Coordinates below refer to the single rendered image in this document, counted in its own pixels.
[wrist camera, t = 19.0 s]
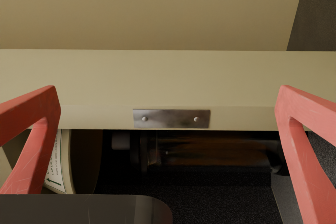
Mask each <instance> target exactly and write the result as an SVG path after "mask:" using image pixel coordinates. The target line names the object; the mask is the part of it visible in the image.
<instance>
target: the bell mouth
mask: <svg viewBox="0 0 336 224"><path fill-rule="evenodd" d="M102 152H103V129H58V130H57V134H56V139H55V143H54V148H53V151H52V155H51V158H50V162H49V166H48V169H47V173H46V176H45V180H44V183H43V187H45V188H47V189H49V190H51V191H53V192H55V193H57V194H59V195H93V194H94V192H95V189H96V186H97V182H98V178H99V174H100V168H101V161H102Z"/></svg>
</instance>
